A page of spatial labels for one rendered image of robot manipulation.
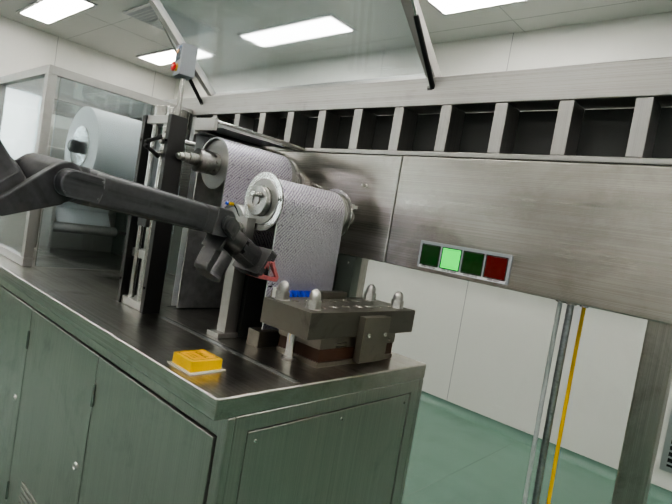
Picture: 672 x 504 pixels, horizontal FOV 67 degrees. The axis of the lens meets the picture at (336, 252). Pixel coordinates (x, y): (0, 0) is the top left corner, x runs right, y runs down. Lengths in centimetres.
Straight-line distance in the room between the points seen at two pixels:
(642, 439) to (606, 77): 78
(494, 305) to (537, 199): 262
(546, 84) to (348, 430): 90
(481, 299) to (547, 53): 177
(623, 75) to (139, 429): 125
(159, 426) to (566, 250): 92
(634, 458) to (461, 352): 268
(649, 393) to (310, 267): 83
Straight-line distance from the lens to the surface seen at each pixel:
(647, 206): 117
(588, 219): 119
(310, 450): 114
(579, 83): 128
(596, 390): 364
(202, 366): 103
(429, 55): 146
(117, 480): 132
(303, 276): 133
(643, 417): 135
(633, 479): 139
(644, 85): 124
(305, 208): 130
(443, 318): 401
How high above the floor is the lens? 122
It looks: 3 degrees down
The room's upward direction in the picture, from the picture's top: 9 degrees clockwise
